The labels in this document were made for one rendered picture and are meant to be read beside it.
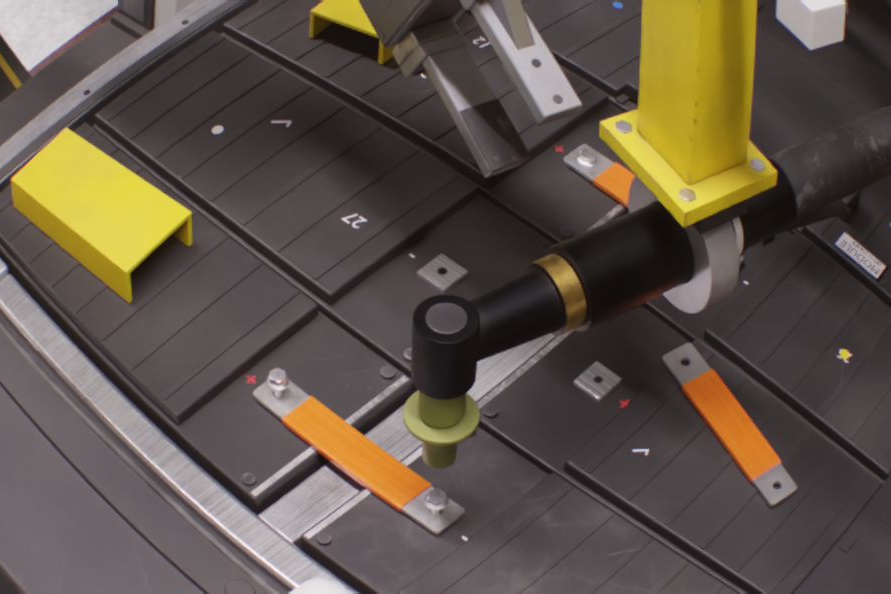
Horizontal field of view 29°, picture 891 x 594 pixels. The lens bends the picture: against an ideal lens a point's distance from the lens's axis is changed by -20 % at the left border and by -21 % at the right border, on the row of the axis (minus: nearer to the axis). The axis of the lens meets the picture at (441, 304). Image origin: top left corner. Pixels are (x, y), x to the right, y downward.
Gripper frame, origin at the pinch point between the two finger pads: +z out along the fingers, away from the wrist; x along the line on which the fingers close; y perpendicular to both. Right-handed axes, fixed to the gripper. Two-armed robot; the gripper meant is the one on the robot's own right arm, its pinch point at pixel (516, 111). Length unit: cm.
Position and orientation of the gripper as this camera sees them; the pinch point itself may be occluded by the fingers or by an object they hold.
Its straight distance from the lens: 112.4
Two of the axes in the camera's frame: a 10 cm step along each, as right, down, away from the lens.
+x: -2.9, 2.7, 9.2
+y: 8.5, -3.7, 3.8
